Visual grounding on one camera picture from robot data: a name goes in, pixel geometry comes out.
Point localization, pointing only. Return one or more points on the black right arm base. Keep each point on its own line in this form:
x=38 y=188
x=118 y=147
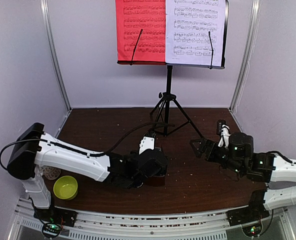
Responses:
x=255 y=211

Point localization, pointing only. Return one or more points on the brown wooden metronome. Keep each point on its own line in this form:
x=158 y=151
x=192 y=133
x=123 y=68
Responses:
x=157 y=180

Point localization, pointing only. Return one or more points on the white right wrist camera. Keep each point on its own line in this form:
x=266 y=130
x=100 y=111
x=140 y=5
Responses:
x=223 y=131

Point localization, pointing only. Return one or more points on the left aluminium frame post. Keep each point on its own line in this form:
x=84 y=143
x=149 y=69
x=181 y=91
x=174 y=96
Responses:
x=54 y=58

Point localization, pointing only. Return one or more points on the white sheet music page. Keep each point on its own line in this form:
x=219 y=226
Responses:
x=196 y=32

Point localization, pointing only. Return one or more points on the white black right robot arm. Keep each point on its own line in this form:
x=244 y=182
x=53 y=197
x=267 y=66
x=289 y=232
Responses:
x=236 y=152

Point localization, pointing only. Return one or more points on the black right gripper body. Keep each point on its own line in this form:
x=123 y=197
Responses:
x=212 y=156

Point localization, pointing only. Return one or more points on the patterned mug yellow inside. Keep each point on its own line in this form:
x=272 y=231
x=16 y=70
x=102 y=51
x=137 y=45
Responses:
x=51 y=173

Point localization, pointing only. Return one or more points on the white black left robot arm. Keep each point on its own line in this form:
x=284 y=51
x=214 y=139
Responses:
x=35 y=148

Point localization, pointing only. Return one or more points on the red sheet music page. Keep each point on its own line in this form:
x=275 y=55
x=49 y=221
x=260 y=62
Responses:
x=140 y=27

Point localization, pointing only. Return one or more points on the lime green bowl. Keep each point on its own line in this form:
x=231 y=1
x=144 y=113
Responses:
x=65 y=188

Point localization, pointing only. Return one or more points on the aluminium frame post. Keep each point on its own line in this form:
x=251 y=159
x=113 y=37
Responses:
x=249 y=48
x=54 y=58

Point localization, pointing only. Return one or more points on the aluminium front rail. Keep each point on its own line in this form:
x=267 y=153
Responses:
x=211 y=225

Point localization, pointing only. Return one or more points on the right aluminium frame post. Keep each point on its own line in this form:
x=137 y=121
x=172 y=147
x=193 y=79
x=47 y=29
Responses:
x=249 y=48

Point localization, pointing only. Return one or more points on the black perforated music stand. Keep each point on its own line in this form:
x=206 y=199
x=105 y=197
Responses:
x=162 y=109

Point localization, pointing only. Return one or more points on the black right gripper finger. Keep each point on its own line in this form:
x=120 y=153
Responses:
x=198 y=142
x=198 y=149

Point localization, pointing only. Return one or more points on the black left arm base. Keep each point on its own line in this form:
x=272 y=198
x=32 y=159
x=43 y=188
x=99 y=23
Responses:
x=56 y=215

